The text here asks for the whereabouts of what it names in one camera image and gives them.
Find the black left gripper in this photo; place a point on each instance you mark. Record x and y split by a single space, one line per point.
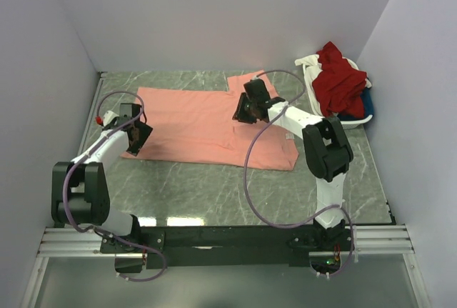
145 131

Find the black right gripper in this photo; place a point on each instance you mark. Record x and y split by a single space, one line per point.
239 115

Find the salmon pink t-shirt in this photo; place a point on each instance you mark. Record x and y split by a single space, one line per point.
197 127

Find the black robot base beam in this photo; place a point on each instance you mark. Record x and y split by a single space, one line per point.
196 246

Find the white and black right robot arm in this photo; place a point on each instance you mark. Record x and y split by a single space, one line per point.
327 150

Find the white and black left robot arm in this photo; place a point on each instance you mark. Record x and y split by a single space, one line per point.
79 191

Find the white t-shirt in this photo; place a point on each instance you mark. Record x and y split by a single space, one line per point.
311 69

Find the red t-shirt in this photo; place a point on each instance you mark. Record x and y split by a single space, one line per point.
339 86

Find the blue t-shirt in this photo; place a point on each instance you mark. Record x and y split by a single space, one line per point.
353 100

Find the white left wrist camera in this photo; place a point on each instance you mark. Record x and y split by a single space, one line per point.
106 119

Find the aluminium rail frame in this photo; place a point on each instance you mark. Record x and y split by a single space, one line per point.
70 270

